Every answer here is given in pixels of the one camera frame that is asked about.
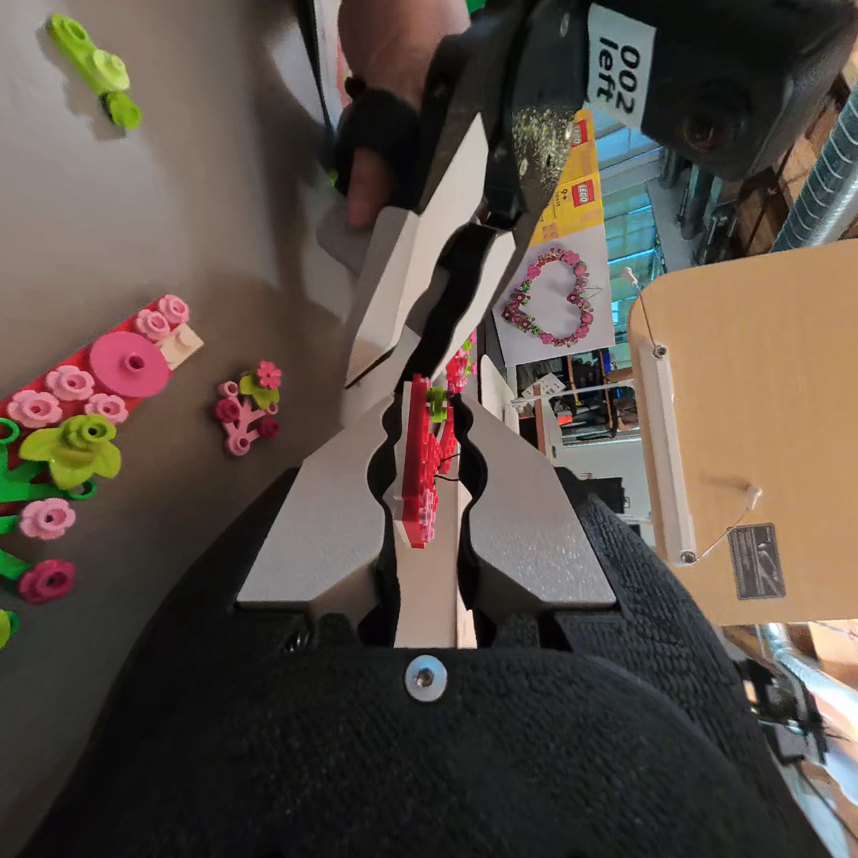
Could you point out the pink lego branch piece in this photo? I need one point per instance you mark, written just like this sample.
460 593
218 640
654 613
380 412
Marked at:
238 419

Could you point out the yellow white toy set box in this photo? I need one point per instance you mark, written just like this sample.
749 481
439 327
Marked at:
570 295

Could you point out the red lego heart frame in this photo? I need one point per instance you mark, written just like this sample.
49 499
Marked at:
419 462

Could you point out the white bar on board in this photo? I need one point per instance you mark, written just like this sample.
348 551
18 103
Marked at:
663 456

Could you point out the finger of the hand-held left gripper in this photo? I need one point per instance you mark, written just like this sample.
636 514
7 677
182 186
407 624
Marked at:
402 281
495 281

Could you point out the person's left hand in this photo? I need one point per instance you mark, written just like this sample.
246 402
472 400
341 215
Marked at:
395 47

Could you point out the light wooden board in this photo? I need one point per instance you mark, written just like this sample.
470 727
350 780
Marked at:
771 375

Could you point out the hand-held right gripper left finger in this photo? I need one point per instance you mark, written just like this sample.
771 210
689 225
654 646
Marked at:
315 529

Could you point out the lego segment with green stems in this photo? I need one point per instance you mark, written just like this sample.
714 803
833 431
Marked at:
67 385

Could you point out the lime green lego flower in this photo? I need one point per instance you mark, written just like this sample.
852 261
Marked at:
123 110
70 32
110 70

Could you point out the grey label plate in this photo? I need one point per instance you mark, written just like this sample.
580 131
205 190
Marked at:
756 562

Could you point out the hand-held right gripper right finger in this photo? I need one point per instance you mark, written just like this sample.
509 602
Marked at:
536 536

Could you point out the ribbed silver duct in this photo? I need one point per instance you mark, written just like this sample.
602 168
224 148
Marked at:
828 167

